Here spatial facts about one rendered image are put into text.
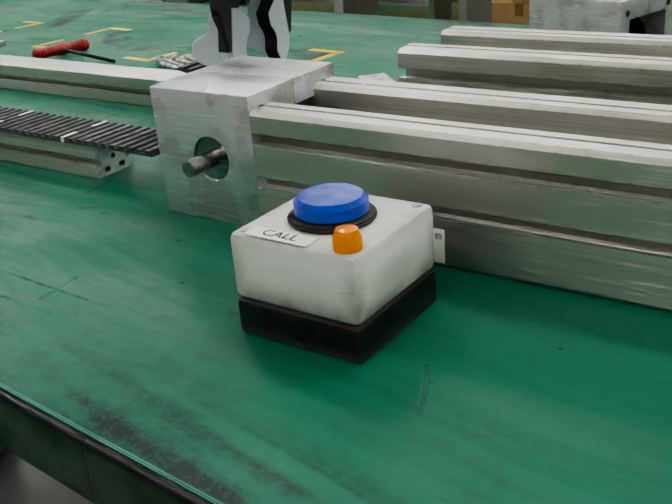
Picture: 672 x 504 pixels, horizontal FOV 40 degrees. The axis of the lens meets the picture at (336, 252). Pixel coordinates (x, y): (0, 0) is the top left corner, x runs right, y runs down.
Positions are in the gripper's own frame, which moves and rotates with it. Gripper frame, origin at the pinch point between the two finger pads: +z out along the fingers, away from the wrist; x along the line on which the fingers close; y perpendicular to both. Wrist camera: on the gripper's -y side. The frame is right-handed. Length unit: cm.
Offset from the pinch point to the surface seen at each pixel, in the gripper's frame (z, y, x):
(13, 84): 2.4, 37.1, 2.0
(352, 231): -4.0, -34.2, 35.0
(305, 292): -0.5, -31.6, 35.8
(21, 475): 59, 46, 9
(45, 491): 59, 40, 9
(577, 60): -5.4, -33.6, 4.5
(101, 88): 1.9, 22.3, 1.3
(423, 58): -4.9, -21.0, 4.8
